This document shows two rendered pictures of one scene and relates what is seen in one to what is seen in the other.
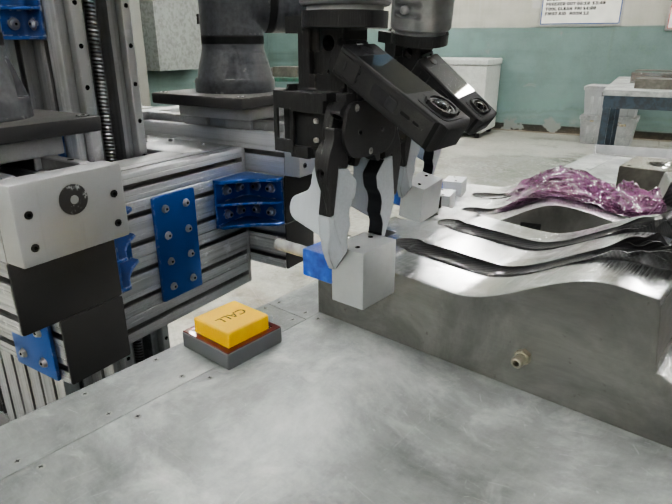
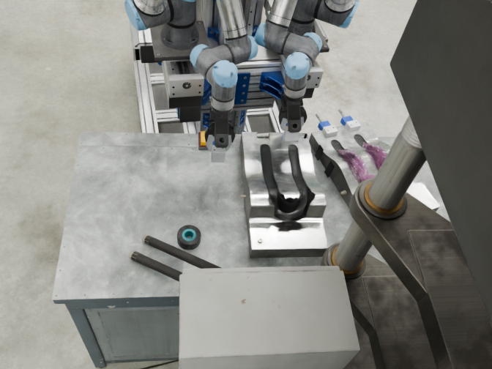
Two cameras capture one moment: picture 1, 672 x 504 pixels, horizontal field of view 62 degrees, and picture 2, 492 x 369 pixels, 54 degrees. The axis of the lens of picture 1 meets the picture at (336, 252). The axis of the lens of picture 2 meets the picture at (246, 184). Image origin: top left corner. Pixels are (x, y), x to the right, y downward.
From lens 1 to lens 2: 1.42 m
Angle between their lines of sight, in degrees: 43
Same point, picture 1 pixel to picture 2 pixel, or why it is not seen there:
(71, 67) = not seen: hidden behind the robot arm
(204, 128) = not seen: hidden behind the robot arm
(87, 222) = (189, 91)
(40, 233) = (176, 91)
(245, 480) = (173, 176)
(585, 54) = not seen: outside the picture
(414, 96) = (217, 135)
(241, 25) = (299, 16)
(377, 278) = (217, 158)
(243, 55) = (296, 27)
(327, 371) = (216, 166)
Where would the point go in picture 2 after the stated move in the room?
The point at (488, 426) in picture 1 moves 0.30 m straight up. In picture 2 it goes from (225, 203) to (231, 148)
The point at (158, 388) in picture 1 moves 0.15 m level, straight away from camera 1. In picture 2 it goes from (181, 144) to (199, 121)
